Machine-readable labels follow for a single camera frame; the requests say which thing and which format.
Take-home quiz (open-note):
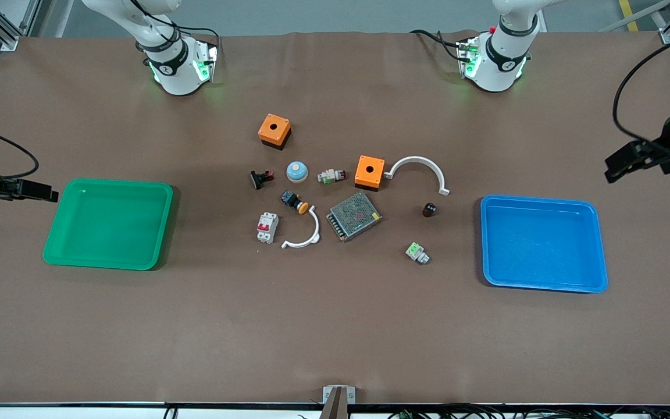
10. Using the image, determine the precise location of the white breaker with red switch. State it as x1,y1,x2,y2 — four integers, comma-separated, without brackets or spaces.
256,212,279,244

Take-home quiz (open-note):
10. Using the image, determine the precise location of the green plastic tray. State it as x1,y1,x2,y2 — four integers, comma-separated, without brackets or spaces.
42,178,174,271

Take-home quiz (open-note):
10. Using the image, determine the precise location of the blue plastic tray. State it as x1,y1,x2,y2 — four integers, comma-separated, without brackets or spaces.
480,195,609,294

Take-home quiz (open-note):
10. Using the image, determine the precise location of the large white curved clamp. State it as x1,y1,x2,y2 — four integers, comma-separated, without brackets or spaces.
384,155,451,197

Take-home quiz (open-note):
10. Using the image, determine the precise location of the green white terminal block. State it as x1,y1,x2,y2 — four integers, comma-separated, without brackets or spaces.
405,242,430,265

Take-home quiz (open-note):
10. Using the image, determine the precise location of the orange button box black base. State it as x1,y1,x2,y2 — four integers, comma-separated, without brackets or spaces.
354,155,386,191
258,113,292,151

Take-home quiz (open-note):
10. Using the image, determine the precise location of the small white curved clamp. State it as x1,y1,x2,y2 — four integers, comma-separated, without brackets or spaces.
281,205,320,250

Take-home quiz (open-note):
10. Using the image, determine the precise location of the metal mesh power supply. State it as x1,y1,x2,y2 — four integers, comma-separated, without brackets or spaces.
326,191,383,243

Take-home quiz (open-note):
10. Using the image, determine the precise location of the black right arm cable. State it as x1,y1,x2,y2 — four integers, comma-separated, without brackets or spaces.
0,124,41,180

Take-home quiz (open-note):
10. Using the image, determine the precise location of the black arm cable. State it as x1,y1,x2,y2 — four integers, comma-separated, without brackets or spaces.
612,26,670,161
0,124,41,180

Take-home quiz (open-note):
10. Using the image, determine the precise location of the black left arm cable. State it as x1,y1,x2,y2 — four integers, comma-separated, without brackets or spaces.
612,26,670,161

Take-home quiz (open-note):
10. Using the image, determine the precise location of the black right base cable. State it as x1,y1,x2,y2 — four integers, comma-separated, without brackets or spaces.
136,0,220,41

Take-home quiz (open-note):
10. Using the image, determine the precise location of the black base cable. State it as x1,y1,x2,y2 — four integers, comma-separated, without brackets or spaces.
136,0,220,41
409,29,465,62

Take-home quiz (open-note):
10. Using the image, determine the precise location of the black left base cable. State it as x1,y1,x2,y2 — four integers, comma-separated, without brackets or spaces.
409,29,465,62

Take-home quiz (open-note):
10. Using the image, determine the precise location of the orange mushroom push-button switch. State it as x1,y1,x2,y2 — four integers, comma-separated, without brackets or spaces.
280,190,310,215

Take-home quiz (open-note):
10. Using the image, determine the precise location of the grey metal bracket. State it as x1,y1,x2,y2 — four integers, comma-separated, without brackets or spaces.
323,385,357,406

